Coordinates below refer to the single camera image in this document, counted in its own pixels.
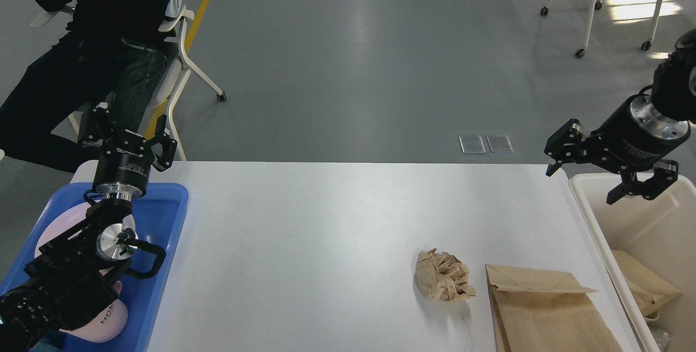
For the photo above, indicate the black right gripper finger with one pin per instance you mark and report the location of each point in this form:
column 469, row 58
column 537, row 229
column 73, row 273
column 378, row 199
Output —
column 665, row 173
column 569, row 145

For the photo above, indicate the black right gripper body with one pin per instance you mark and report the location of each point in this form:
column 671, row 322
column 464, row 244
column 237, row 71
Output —
column 640, row 133

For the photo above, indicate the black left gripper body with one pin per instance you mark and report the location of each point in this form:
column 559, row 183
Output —
column 123, row 170

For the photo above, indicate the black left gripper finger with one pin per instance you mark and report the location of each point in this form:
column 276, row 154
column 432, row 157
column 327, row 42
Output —
column 96, row 129
column 160, row 149

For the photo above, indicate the pink plastic plate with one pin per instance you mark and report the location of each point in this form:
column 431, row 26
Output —
column 60, row 227

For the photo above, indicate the brown paper bag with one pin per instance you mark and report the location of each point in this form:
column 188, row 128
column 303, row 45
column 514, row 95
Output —
column 544, row 310
column 649, row 290

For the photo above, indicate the pink mug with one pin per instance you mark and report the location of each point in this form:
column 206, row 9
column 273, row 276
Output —
column 105, row 327

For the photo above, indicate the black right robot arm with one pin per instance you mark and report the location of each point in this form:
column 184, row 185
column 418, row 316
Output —
column 673, row 77

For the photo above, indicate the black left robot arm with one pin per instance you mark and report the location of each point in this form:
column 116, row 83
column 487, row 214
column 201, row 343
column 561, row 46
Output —
column 73, row 278

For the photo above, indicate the blue plastic tray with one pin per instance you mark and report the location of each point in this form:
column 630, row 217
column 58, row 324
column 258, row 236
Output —
column 159, row 217

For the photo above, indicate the white plastic bin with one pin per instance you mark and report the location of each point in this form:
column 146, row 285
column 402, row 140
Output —
column 660, row 234

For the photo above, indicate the person leg with shoe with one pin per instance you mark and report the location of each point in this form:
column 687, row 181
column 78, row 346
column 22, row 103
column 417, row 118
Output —
column 113, row 49

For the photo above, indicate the white chair leg left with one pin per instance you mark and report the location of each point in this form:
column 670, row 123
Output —
column 177, row 71

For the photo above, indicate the small grey metal plate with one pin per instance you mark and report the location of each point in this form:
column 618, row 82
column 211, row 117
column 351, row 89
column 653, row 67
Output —
column 472, row 145

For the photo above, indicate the flat brown paper bag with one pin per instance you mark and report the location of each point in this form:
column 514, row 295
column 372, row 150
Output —
column 544, row 310

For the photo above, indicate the crumpled brown paper ball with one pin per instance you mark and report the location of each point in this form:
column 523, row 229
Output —
column 441, row 276

